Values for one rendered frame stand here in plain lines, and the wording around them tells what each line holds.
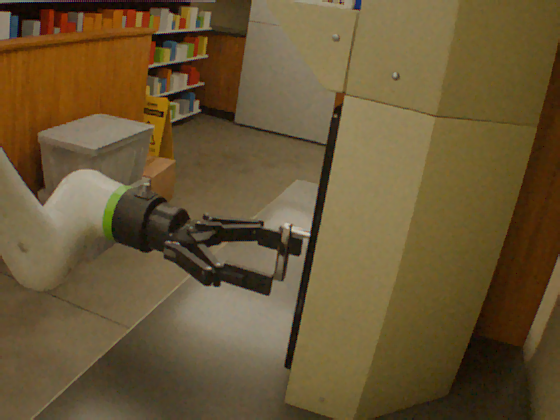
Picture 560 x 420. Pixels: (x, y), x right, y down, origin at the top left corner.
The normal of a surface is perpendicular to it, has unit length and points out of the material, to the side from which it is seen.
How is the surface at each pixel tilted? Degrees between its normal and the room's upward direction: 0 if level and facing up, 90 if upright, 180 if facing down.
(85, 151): 90
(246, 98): 90
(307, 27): 90
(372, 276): 90
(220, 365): 0
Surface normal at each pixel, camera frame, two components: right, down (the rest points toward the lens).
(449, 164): 0.43, 0.41
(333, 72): -0.32, 0.32
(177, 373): 0.15, -0.91
